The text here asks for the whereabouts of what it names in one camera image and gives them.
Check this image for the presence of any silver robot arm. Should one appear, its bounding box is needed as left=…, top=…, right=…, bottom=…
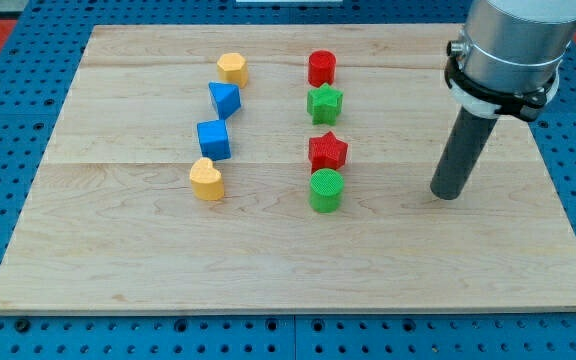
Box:
left=444, top=0, right=576, bottom=122

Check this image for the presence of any red star block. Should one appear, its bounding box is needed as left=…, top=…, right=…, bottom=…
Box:
left=308, top=131, right=349, bottom=173

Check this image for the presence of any green star block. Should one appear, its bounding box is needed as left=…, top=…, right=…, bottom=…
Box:
left=306, top=83, right=344, bottom=126

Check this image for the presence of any wooden board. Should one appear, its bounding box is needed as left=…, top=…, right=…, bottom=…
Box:
left=0, top=24, right=576, bottom=316

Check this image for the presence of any green cylinder block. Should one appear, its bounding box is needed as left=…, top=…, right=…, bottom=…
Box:
left=309, top=168, right=345, bottom=213

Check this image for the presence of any yellow heart block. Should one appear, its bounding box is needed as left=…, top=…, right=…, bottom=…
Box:
left=189, top=157, right=225, bottom=201

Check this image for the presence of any blue cube block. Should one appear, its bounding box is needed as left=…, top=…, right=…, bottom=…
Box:
left=197, top=119, right=231, bottom=161

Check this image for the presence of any blue triangle block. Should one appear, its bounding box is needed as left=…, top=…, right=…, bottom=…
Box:
left=208, top=82, right=241, bottom=119

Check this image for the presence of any red cylinder block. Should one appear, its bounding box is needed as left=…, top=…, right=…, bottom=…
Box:
left=308, top=50, right=336, bottom=87

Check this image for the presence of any yellow hexagon block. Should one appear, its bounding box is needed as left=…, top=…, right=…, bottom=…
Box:
left=217, top=52, right=248, bottom=88

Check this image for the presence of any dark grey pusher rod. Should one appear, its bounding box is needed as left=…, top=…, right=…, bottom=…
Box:
left=430, top=107, right=497, bottom=200

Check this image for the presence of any black clamp ring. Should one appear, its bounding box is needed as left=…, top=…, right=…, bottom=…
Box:
left=443, top=57, right=558, bottom=123

